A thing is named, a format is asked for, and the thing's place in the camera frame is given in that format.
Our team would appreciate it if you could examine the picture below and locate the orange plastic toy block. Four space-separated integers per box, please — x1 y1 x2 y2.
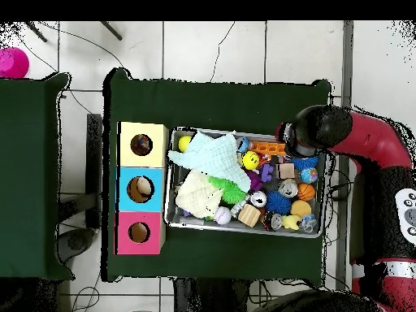
250 141 287 157

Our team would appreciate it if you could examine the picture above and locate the mint knitted cloth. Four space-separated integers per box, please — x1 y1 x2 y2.
167 131 252 193

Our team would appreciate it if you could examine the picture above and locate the colourful patterned cloth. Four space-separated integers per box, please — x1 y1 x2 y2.
130 133 153 156

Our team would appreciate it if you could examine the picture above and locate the silver mesh bin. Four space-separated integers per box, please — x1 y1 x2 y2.
163 127 326 239

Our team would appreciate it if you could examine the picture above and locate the wooden three-hole box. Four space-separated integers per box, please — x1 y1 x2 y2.
114 121 170 256

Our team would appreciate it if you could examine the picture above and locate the plain wooden cube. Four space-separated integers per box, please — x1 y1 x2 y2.
275 162 296 180

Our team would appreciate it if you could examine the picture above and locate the yellow smiley ball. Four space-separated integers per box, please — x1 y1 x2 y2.
241 150 261 171

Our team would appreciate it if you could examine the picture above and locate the globe print ball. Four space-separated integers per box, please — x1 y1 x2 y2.
299 167 319 184

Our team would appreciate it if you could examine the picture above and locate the small orange basketball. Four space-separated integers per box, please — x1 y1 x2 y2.
297 182 317 202

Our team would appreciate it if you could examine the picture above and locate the blue spiky ball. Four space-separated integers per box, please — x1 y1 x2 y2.
264 190 293 215

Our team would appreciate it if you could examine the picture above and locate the striped wooden block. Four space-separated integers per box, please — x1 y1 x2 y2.
237 203 262 228

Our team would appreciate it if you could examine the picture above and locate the dark green table cloth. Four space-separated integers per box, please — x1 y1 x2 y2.
102 67 332 283
0 72 75 282

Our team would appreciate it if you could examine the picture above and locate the white baseball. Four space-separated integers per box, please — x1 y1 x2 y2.
213 206 232 226

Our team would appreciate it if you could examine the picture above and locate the cream knitted cloth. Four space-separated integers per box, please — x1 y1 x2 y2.
175 169 225 219

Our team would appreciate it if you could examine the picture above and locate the black upright panel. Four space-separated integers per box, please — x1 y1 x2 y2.
84 113 104 228

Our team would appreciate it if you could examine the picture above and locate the dark metal leg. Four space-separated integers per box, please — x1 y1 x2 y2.
24 20 48 43
99 20 123 41

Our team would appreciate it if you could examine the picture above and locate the grey rounded floor object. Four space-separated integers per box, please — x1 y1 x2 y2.
57 227 96 265

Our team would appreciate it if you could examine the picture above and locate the magenta plastic cup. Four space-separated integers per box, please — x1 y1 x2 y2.
0 46 30 80

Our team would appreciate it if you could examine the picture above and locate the thick black floor cable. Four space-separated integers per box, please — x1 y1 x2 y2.
327 181 353 202

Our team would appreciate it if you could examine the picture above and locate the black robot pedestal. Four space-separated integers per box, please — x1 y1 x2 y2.
173 277 251 312

